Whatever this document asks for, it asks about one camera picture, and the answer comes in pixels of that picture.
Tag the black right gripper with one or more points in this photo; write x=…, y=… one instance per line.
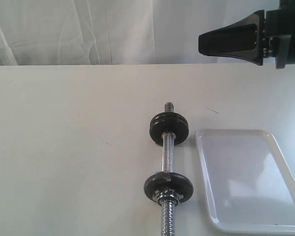
x=244, y=39

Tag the black weight plate with collar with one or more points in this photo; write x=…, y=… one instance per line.
x=174, y=181

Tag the chrome star collar nut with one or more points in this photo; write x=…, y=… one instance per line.
x=167, y=194

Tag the chrome threaded dumbbell bar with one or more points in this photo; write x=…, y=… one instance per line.
x=168, y=208

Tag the white plastic tray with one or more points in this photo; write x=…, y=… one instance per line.
x=249, y=187

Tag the white backdrop curtain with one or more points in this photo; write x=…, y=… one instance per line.
x=86, y=32

